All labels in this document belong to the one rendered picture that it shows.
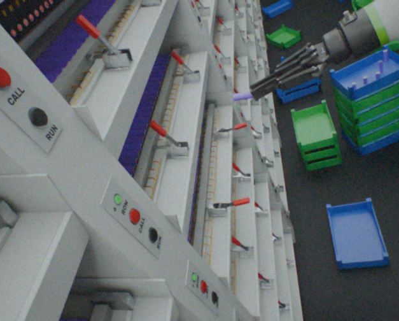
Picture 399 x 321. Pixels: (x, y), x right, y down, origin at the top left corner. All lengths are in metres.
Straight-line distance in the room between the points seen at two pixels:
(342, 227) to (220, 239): 1.07
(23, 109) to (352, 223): 1.57
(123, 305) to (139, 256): 0.08
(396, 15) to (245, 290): 0.69
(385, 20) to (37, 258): 0.72
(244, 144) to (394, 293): 0.86
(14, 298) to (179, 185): 0.34
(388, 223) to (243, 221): 0.91
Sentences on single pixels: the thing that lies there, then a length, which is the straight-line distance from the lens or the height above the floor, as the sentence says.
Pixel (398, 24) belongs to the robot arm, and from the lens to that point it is 0.79.
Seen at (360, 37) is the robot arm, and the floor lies 1.08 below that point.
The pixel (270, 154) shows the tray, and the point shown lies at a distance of 1.70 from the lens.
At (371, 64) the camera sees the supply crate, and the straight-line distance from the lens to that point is 1.93.
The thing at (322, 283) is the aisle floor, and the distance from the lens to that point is 1.60.
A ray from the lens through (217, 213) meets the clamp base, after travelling 0.74.
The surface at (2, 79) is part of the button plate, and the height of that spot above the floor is 1.41.
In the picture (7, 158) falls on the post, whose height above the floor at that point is 1.36.
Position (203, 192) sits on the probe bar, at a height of 0.93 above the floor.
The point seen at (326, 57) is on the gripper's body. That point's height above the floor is 1.06.
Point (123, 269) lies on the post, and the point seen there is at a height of 1.18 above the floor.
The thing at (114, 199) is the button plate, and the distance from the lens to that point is 0.37.
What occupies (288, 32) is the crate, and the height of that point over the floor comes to 0.01.
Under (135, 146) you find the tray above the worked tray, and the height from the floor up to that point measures 1.14.
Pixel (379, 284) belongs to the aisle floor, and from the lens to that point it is 1.59.
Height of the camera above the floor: 1.46
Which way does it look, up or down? 38 degrees down
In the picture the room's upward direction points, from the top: 32 degrees counter-clockwise
